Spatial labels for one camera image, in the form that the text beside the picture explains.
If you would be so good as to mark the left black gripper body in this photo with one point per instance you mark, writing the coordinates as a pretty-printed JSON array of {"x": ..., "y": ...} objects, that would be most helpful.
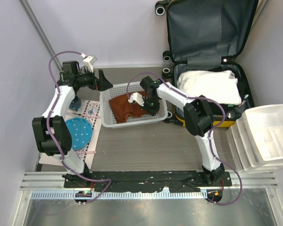
[{"x": 95, "y": 85}]

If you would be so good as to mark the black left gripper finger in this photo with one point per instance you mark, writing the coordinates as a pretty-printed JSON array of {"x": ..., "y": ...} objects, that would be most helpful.
[
  {"x": 102, "y": 77},
  {"x": 103, "y": 86}
]

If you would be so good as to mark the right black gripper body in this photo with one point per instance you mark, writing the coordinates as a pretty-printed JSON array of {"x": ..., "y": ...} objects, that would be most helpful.
[{"x": 151, "y": 104}]

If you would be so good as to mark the brown towel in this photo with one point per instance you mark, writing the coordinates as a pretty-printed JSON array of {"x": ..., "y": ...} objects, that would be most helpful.
[{"x": 122, "y": 109}]

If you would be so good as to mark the white perforated plastic basket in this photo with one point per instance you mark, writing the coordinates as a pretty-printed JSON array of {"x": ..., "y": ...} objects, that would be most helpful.
[{"x": 107, "y": 118}]

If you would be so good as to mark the white fluffy towel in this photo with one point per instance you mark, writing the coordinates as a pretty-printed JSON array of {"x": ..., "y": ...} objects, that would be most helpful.
[{"x": 219, "y": 86}]

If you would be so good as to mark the yellow cartoon hard-shell suitcase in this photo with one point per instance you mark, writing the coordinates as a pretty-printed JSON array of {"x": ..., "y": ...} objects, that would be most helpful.
[{"x": 208, "y": 35}]

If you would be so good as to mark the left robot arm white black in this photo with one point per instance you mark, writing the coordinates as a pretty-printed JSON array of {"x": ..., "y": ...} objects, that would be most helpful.
[{"x": 51, "y": 133}]

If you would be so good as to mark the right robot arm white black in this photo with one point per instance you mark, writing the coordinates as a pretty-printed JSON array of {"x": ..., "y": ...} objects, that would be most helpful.
[{"x": 198, "y": 118}]

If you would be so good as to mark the patterned white placemat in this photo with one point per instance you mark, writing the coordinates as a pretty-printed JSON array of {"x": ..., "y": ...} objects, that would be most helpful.
[{"x": 89, "y": 108}]

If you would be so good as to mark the small blue cup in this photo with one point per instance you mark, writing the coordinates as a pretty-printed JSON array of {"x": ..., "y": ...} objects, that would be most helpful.
[{"x": 75, "y": 104}]

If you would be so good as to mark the pink chopstick near cup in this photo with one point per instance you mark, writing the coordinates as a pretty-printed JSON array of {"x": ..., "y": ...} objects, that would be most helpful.
[{"x": 91, "y": 116}]

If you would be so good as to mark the blue dotted plate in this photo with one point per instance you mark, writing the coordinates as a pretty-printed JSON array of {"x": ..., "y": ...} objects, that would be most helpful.
[{"x": 81, "y": 132}]

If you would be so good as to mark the pink chopstick near edge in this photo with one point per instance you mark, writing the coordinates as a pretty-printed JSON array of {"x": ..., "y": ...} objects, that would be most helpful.
[{"x": 85, "y": 152}]

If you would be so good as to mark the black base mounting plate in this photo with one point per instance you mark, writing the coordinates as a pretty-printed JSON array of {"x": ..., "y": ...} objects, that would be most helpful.
[{"x": 146, "y": 181}]

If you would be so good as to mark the white compartment organizer tray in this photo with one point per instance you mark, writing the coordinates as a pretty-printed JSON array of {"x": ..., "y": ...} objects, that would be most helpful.
[{"x": 256, "y": 140}]

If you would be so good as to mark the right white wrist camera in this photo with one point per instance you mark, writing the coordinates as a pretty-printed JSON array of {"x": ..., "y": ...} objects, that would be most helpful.
[{"x": 136, "y": 98}]

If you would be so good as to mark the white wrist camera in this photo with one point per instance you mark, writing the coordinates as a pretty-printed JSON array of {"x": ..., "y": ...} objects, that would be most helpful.
[
  {"x": 136, "y": 98},
  {"x": 88, "y": 61}
]

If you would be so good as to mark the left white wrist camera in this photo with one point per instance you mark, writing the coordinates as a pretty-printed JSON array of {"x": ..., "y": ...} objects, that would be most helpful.
[{"x": 88, "y": 61}]

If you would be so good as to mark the aluminium rail frame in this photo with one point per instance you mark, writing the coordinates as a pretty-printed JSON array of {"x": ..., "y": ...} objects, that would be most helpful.
[{"x": 50, "y": 185}]

